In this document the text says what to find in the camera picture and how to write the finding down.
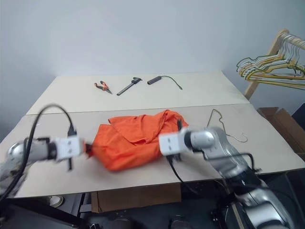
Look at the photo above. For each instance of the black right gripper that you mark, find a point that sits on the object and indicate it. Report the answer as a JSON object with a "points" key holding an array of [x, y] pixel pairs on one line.
{"points": [[174, 158]]}

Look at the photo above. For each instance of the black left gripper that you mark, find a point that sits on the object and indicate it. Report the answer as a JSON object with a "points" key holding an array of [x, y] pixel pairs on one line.
{"points": [[88, 149]]}

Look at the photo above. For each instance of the orange shorts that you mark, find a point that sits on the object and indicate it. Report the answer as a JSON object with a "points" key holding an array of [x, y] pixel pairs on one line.
{"points": [[133, 143]]}

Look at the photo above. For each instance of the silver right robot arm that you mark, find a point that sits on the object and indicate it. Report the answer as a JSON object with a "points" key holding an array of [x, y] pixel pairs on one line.
{"points": [[221, 148]]}

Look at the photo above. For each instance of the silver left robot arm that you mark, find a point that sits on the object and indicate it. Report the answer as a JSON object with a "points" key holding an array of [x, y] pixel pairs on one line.
{"points": [[35, 151]]}

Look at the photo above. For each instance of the flat brown cardboard box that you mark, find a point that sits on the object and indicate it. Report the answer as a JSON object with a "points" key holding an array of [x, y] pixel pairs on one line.
{"points": [[138, 196]]}

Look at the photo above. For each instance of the roll of tape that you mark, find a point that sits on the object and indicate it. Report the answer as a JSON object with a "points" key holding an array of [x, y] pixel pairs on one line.
{"points": [[56, 200]]}

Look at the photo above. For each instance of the dark rounded shape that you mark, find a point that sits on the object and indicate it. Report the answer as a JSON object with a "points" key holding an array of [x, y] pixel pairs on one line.
{"points": [[122, 224], [178, 221]]}

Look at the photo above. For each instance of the black caliper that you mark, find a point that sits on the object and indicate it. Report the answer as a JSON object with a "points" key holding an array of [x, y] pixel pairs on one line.
{"points": [[128, 86]]}

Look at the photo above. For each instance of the black flat panel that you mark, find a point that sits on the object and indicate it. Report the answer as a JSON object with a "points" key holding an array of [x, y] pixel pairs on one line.
{"points": [[35, 214]]}

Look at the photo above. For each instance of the open brown cardboard box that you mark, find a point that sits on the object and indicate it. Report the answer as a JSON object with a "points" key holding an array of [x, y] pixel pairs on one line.
{"points": [[278, 121]]}

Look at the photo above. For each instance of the wooden clothes rack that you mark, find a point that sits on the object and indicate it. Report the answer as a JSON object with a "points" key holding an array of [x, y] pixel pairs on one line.
{"points": [[274, 47]]}

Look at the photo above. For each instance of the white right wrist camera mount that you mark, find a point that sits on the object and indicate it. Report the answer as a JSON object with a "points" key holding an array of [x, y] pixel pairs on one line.
{"points": [[171, 143]]}

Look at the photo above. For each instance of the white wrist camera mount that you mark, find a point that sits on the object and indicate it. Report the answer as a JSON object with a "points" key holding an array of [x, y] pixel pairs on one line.
{"points": [[69, 147], [171, 143]]}

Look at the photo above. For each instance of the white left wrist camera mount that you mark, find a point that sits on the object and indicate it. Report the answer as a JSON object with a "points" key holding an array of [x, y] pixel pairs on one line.
{"points": [[69, 147]]}

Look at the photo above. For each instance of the black table frame leg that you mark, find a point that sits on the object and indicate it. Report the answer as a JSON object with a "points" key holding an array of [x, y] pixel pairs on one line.
{"points": [[83, 202]]}

